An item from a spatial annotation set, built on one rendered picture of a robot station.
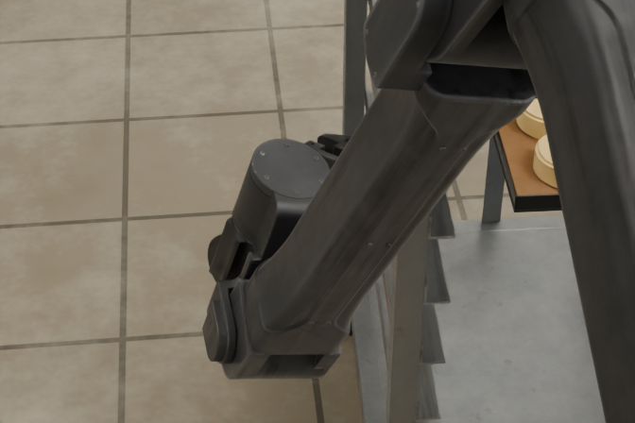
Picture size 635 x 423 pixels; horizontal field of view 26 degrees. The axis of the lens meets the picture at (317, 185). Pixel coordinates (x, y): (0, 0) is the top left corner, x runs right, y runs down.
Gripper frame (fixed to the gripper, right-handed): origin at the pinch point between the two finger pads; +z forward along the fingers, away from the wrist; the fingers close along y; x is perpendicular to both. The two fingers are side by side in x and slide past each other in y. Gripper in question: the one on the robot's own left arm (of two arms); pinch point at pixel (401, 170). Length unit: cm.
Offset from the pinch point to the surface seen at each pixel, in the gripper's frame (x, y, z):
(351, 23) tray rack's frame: -55, 20, 58
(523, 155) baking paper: 11.8, -5.5, -0.3
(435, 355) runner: -11.0, 35.2, 19.8
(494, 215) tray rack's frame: -45, 58, 81
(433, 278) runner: -11.9, 25.9, 20.5
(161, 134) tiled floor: -119, 66, 76
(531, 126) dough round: 11.2, -6.9, 1.7
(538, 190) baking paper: 15.0, -4.8, -3.0
